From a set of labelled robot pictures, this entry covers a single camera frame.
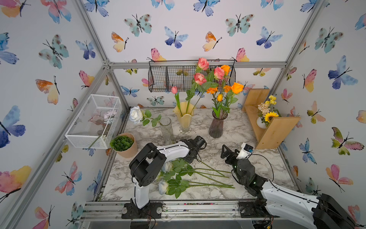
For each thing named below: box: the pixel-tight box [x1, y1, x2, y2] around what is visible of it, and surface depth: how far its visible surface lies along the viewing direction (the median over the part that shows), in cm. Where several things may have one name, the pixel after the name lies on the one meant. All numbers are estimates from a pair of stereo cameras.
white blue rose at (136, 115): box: [129, 105, 168, 128], surface depth 71 cm
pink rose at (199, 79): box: [185, 72, 212, 114], surface depth 83 cm
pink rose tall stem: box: [185, 57, 210, 115], surface depth 82 cm
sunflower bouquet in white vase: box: [256, 94, 282, 130], surface depth 85 cm
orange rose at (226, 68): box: [220, 64, 231, 87], surface depth 88 cm
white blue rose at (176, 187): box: [158, 179, 236, 199], surface depth 81 cm
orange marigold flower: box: [205, 86, 219, 109], surface depth 86 cm
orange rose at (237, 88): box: [231, 82, 244, 94], surface depth 79 cm
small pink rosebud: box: [171, 85, 183, 117], surface depth 91 cm
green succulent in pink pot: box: [109, 132, 138, 159], surface depth 86 cm
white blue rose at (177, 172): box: [160, 159, 232, 185], surface depth 87 cm
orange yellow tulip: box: [212, 93, 227, 119], surface depth 90 cm
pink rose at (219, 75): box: [213, 66, 226, 94], surface depth 79 cm
